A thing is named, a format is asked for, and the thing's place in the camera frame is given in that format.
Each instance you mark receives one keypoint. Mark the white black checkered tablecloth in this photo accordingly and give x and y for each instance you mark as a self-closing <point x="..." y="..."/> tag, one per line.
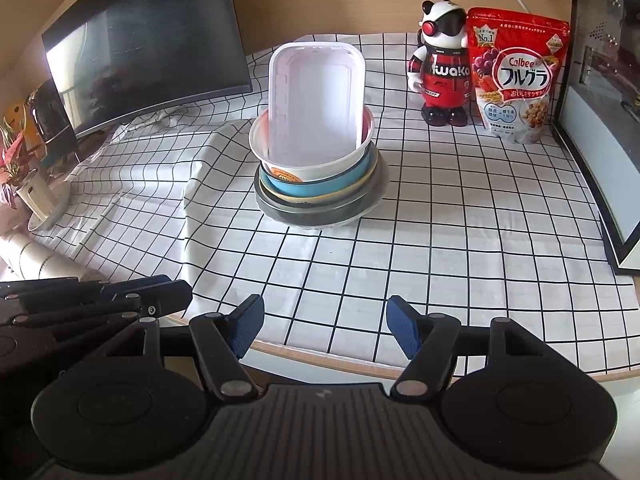
<point x="450" y="235"/>

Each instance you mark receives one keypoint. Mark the panda robot figurine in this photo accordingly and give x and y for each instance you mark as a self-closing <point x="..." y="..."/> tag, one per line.
<point x="442" y="75"/>

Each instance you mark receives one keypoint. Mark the white paper bowl orange logo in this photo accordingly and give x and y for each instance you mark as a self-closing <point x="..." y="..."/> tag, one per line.
<point x="332" y="170"/>

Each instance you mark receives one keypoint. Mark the cream leather cushion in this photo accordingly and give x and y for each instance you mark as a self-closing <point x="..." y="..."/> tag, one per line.
<point x="45" y="255"/>

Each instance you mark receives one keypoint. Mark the red leaf potted plant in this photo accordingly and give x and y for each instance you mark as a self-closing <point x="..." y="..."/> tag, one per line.
<point x="36" y="196"/>

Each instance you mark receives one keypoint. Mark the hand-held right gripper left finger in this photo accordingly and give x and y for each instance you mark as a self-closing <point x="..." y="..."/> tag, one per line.
<point x="248" y="326"/>

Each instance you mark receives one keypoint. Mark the red cereal bag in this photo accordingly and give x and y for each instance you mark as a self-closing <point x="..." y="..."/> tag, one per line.
<point x="520" y="75"/>

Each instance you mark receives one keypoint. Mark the stainless steel bowl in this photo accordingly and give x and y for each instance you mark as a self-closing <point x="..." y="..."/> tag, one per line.
<point x="320" y="213"/>

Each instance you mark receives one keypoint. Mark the black computer monitor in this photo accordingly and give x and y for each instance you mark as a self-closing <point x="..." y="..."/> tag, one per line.
<point x="145" y="40"/>

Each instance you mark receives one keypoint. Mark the microwave oven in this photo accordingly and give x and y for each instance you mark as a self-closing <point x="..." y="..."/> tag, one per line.
<point x="600" y="110"/>

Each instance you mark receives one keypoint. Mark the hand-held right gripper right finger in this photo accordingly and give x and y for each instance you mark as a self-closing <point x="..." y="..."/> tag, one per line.
<point x="402" y="329"/>

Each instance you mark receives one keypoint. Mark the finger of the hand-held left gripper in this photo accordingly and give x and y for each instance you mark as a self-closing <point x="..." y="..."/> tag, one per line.
<point x="75" y="287"/>
<point x="165" y="297"/>

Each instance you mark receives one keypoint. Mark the red rectangular tray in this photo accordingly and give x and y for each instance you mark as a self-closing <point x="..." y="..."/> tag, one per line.
<point x="315" y="110"/>

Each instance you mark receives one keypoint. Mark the blue ceramic bowl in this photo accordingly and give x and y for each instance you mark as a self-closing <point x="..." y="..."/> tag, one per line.
<point x="310" y="189"/>

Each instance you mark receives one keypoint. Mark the black glossy box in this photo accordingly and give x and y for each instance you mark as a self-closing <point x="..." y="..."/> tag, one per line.
<point x="50" y="115"/>

